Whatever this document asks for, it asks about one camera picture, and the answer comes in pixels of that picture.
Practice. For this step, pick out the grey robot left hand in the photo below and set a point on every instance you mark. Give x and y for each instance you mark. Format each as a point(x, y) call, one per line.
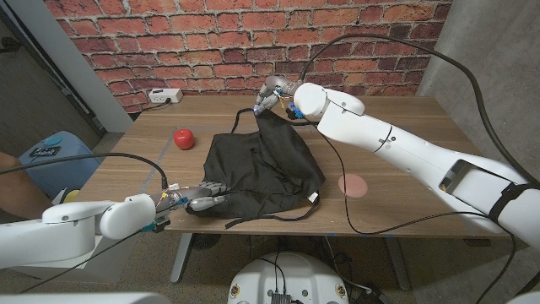
point(202, 194)

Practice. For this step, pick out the brick print backdrop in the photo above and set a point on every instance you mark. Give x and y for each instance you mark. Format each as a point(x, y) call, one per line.
point(211, 42)

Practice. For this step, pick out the pink round disc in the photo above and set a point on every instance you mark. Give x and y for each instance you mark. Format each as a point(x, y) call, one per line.
point(352, 185)

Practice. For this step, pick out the white robot body rim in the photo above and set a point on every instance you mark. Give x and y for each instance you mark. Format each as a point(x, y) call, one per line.
point(84, 300)

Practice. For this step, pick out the yellow round object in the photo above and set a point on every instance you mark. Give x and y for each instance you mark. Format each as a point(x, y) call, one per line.
point(69, 197)

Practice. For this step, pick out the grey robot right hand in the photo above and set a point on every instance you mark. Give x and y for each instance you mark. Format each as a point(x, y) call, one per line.
point(278, 89)

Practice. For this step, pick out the white power strip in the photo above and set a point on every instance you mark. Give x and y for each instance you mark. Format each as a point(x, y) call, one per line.
point(165, 95)

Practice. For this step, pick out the black apron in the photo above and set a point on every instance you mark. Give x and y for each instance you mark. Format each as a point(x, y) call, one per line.
point(270, 169)

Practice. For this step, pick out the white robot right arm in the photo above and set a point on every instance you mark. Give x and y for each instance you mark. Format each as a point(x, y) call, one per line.
point(401, 148)

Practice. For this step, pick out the red ball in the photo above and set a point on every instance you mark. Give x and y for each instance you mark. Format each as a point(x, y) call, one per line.
point(184, 139)

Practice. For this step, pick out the black round floor fan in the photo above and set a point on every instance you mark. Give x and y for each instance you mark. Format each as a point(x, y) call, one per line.
point(206, 240)

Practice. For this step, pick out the person's bare leg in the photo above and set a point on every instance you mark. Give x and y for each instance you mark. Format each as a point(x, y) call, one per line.
point(19, 194)

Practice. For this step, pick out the white robot torso base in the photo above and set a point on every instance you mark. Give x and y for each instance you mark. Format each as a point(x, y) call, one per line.
point(287, 278)

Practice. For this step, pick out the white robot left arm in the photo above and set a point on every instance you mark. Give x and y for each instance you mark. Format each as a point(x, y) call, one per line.
point(63, 236)

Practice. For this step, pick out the black device with screen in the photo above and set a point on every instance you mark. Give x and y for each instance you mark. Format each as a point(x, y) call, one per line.
point(44, 150)

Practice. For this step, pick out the grey table leg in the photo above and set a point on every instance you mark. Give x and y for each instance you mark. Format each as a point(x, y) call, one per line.
point(396, 262)
point(181, 257)

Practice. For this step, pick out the blue stool with phone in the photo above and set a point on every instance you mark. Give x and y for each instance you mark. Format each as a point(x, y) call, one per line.
point(59, 173)

